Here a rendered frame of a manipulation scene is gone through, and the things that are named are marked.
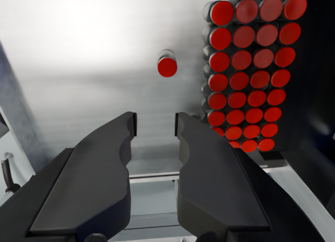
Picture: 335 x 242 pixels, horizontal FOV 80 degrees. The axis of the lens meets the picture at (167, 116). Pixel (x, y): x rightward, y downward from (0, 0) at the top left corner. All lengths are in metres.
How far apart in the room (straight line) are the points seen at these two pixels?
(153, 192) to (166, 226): 0.59
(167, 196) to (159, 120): 1.52
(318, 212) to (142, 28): 0.31
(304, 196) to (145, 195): 1.52
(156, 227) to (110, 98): 0.98
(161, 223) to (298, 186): 0.93
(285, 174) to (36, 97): 0.38
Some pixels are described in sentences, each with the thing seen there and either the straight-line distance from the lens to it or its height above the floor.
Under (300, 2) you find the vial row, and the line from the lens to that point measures 0.24.
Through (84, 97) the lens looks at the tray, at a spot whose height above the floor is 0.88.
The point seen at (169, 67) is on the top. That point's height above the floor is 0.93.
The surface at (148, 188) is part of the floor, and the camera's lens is 1.71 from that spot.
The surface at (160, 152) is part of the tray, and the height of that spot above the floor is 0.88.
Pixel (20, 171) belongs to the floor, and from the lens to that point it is 1.87.
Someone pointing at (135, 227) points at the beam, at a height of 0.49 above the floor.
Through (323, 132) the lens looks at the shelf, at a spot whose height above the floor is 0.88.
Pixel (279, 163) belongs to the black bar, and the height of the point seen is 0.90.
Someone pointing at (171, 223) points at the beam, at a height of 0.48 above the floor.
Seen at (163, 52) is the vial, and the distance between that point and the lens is 0.24.
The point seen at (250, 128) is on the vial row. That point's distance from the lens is 0.27.
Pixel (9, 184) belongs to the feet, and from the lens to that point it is 1.80.
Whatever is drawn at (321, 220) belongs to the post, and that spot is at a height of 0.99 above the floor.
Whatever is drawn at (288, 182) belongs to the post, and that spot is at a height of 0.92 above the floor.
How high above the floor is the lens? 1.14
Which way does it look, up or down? 61 degrees down
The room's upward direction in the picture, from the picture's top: 176 degrees clockwise
